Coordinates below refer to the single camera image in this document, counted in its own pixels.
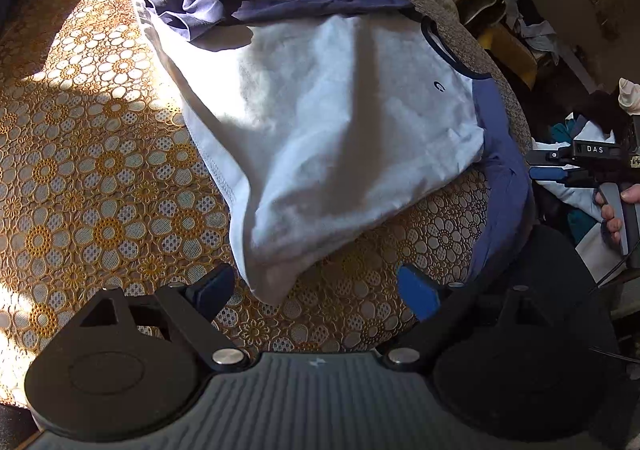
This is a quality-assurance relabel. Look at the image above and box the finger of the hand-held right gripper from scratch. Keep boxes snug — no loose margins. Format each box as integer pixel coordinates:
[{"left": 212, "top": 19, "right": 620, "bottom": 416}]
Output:
[
  {"left": 528, "top": 166, "right": 577, "bottom": 189},
  {"left": 524, "top": 150, "right": 575, "bottom": 168}
]

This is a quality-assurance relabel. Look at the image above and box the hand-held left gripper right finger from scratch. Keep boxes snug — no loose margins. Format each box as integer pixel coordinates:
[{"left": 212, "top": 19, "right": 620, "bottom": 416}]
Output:
[{"left": 383, "top": 264, "right": 549, "bottom": 374}]

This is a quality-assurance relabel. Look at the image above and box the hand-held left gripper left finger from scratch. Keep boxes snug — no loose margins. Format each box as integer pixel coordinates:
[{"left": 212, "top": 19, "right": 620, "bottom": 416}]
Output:
[{"left": 79, "top": 262, "right": 249, "bottom": 374}]

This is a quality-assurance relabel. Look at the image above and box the white navy raglan t-shirt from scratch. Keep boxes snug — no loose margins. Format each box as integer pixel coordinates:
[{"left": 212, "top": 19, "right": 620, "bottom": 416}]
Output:
[{"left": 133, "top": 0, "right": 539, "bottom": 309}]

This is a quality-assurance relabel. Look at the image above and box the person's right hand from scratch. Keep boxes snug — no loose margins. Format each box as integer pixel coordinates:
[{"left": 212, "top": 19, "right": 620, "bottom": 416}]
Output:
[{"left": 595, "top": 181, "right": 640, "bottom": 237}]

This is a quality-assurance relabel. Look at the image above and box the white teal garment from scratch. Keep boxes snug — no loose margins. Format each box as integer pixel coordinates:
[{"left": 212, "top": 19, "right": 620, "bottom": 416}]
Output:
[{"left": 532, "top": 112, "right": 627, "bottom": 277}]

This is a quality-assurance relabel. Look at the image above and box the white pink cloth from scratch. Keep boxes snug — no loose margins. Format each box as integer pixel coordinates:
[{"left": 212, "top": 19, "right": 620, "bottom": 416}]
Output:
[{"left": 617, "top": 77, "right": 640, "bottom": 114}]

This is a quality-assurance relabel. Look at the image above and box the yellow covered side table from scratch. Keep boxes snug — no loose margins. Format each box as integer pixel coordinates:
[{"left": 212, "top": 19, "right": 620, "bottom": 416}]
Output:
[{"left": 474, "top": 22, "right": 539, "bottom": 92}]

